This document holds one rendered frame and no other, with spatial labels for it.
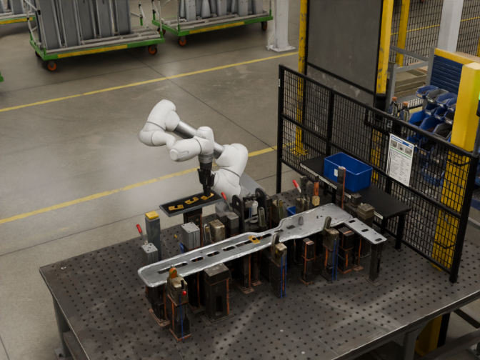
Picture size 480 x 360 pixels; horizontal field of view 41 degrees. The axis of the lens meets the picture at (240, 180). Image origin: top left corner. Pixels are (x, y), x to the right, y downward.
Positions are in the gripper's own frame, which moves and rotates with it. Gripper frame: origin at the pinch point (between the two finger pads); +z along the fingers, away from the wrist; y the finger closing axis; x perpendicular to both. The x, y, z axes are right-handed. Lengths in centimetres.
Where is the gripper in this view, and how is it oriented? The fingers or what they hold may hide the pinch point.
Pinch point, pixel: (206, 191)
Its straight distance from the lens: 390.3
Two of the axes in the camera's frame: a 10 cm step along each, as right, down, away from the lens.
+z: 0.1, 8.8, 4.7
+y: 7.8, 2.9, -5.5
